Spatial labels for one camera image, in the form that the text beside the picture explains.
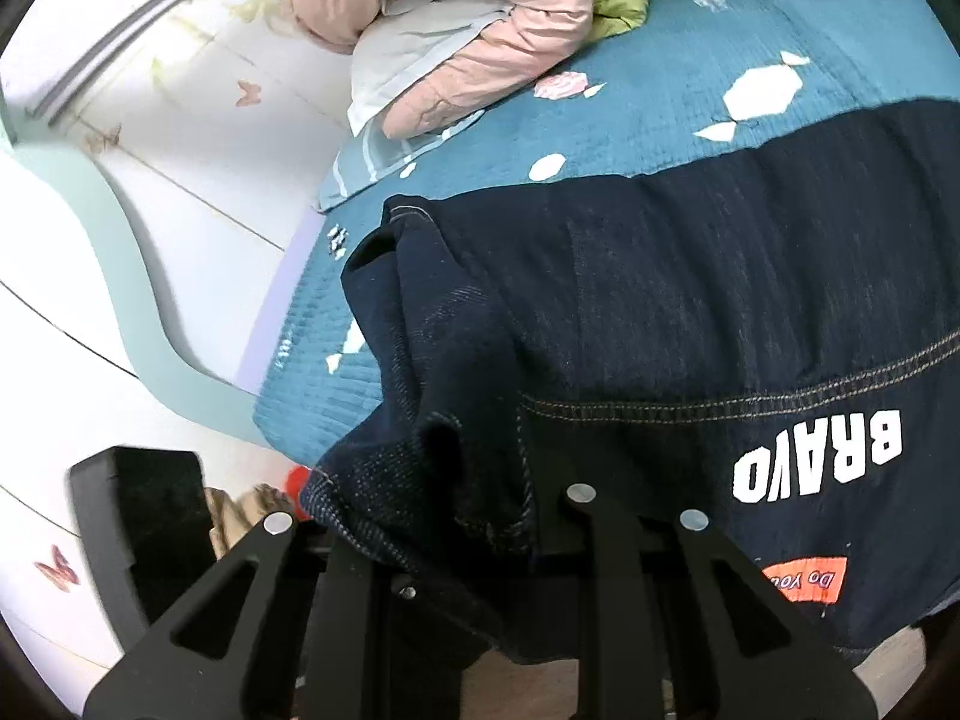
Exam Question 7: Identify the dark blue denim jeans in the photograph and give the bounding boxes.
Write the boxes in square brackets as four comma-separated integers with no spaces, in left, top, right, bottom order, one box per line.
[301,99,958,660]

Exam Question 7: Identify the red object under bed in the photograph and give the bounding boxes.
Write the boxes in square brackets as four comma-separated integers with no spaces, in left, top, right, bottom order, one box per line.
[283,465,311,522]

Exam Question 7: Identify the light blue plaid pillow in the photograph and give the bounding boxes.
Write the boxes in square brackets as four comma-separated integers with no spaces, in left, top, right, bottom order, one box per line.
[313,109,485,213]

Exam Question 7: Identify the white pillow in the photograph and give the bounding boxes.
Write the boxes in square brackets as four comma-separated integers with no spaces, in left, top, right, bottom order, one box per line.
[347,0,514,135]

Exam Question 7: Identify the teal quilted bedspread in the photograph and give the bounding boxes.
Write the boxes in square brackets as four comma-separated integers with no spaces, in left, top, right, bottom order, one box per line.
[254,0,958,465]

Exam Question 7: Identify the lavender bed frame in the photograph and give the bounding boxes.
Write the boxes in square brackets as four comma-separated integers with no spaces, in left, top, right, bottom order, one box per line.
[233,208,325,395]

